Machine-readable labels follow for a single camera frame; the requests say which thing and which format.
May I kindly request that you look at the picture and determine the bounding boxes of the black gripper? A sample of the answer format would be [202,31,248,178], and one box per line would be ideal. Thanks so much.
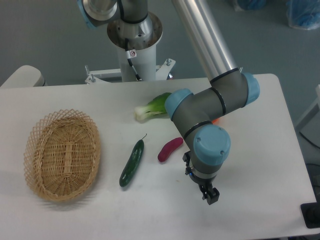
[182,151,220,205]

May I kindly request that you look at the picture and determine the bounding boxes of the green cucumber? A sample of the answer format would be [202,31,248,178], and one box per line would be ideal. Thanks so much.
[119,134,147,188]

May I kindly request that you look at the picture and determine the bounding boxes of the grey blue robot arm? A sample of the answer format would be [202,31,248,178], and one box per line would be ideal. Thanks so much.
[77,0,260,204]

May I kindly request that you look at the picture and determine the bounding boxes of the purple sweet potato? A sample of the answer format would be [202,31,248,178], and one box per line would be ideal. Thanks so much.
[157,137,184,163]

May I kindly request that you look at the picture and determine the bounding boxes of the orange carrot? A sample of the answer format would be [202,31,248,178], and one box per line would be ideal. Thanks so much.
[212,117,221,124]

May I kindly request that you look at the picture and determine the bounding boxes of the black device at edge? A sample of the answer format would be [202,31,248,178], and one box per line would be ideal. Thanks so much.
[300,202,320,229]

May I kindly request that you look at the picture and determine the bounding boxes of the green bok choy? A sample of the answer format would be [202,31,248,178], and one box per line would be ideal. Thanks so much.
[134,92,171,121]

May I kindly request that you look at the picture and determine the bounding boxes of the woven wicker basket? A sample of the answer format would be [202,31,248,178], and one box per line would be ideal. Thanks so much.
[23,109,101,202]

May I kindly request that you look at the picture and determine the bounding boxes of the blue plastic bag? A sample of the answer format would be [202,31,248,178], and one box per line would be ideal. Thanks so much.
[231,0,267,12]
[286,0,320,30]

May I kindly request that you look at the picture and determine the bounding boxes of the white chair armrest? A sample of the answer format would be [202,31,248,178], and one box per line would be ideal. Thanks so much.
[0,65,48,89]

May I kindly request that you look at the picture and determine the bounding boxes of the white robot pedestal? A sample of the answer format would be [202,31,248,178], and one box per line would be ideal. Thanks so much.
[85,12,176,84]

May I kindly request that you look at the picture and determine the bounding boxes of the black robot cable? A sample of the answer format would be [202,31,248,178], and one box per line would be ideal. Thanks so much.
[124,37,143,81]

